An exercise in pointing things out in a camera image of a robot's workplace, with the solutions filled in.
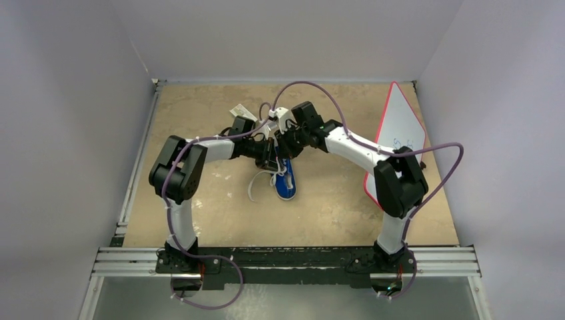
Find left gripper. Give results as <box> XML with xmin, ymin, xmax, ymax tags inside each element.
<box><xmin>243</xmin><ymin>137</ymin><xmax>285</xmax><ymax>173</ymax></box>

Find white shoelace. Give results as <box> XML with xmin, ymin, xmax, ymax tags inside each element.
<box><xmin>247</xmin><ymin>170</ymin><xmax>287</xmax><ymax>203</ymax></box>

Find blue canvas sneaker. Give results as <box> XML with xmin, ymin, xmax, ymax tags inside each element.
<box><xmin>271</xmin><ymin>146</ymin><xmax>296</xmax><ymax>201</ymax></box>

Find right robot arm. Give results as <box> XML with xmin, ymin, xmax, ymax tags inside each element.
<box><xmin>269</xmin><ymin>101</ymin><xmax>428</xmax><ymax>271</ymax></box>

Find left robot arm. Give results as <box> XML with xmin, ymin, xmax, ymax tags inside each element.
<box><xmin>149</xmin><ymin>116</ymin><xmax>290</xmax><ymax>273</ymax></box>

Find small white cardboard box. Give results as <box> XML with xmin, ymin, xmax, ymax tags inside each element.
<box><xmin>229</xmin><ymin>104</ymin><xmax>258</xmax><ymax>123</ymax></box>

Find red framed whiteboard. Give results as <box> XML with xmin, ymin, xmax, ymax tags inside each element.
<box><xmin>362</xmin><ymin>81</ymin><xmax>427</xmax><ymax>211</ymax></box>

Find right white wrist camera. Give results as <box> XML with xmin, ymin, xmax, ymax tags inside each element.
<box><xmin>267</xmin><ymin>107</ymin><xmax>292</xmax><ymax>133</ymax></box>

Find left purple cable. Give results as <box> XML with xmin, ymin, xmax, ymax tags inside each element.
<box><xmin>161</xmin><ymin>101</ymin><xmax>277</xmax><ymax>311</ymax></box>

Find purple cable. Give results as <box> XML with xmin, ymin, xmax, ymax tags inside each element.
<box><xmin>270</xmin><ymin>80</ymin><xmax>465</xmax><ymax>301</ymax></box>
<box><xmin>161</xmin><ymin>101</ymin><xmax>277</xmax><ymax>311</ymax></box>

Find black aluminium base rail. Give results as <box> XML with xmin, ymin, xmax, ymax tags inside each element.
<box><xmin>91</xmin><ymin>246</ymin><xmax>481</xmax><ymax>291</ymax></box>

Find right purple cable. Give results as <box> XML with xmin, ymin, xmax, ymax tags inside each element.
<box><xmin>270</xmin><ymin>80</ymin><xmax>465</xmax><ymax>301</ymax></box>

